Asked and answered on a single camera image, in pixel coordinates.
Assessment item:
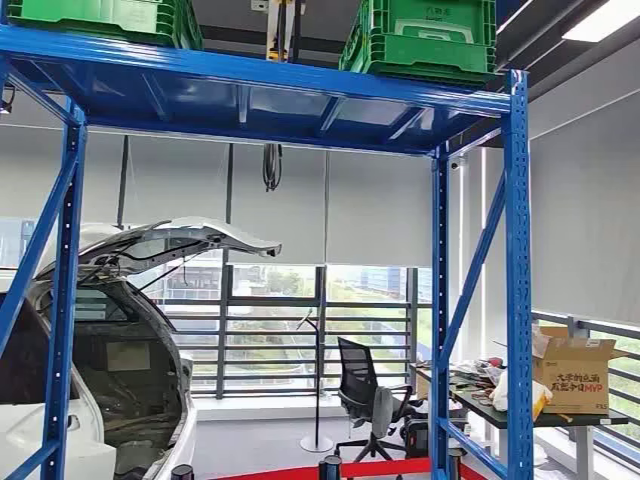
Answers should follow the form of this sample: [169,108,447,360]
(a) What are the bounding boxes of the blue steel shelf rack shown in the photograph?
[0,25,534,480]

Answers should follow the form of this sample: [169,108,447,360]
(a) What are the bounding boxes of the grey roller blind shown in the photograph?
[0,125,124,230]
[127,135,229,227]
[232,144,327,266]
[327,150,433,268]
[528,89,640,326]

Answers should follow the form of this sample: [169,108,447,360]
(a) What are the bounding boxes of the black mesh office chair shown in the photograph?
[336,337,431,465]

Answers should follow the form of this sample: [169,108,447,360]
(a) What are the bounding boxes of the dark window railing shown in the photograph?
[149,264,433,401]
[532,309,640,468]

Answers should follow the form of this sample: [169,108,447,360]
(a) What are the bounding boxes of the white car tailgate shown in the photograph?
[35,216,282,280]

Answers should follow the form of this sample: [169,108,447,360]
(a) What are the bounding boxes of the grey jacket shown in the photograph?
[370,386,395,440]

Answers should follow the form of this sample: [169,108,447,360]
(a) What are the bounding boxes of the black pole floor stand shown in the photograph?
[296,308,334,454]

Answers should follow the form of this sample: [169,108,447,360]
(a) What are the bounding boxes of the yellow white hanging device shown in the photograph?
[265,0,296,63]

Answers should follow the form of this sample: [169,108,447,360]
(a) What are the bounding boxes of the green plastic crate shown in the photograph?
[339,0,497,84]
[5,0,205,51]

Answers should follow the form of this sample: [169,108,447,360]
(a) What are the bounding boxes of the red barrier belt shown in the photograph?
[210,457,488,480]

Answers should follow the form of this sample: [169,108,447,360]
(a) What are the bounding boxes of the black equipment case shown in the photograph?
[402,415,471,460]

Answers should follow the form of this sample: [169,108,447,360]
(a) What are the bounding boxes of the white yellow plastic bag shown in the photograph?
[488,369,554,422]

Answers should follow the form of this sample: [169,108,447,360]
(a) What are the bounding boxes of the cardboard box with red print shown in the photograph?
[531,325,629,417]

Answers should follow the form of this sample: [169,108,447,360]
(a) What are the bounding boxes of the dark top work desk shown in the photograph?
[414,364,630,480]

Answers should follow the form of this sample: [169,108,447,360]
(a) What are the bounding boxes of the white car body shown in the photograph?
[0,274,197,480]

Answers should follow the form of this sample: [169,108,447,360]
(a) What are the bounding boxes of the hanging black cable bundle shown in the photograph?
[262,143,284,193]

